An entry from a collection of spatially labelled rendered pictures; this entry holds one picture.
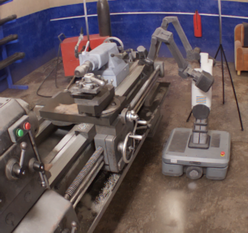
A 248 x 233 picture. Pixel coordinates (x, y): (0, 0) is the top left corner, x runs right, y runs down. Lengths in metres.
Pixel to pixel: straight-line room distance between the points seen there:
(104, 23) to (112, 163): 3.20
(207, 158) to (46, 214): 1.57
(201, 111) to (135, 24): 3.88
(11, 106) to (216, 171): 1.88
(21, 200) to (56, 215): 0.20
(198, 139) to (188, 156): 0.19
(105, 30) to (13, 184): 3.87
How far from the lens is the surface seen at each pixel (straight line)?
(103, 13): 4.67
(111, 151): 1.80
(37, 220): 1.29
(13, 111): 1.15
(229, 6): 5.56
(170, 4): 5.65
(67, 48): 4.77
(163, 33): 1.83
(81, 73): 2.06
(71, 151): 1.63
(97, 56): 2.24
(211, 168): 2.47
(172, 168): 2.52
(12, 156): 1.12
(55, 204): 1.35
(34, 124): 1.46
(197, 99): 2.27
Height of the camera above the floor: 1.76
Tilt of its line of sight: 26 degrees down
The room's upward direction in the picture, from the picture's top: 6 degrees counter-clockwise
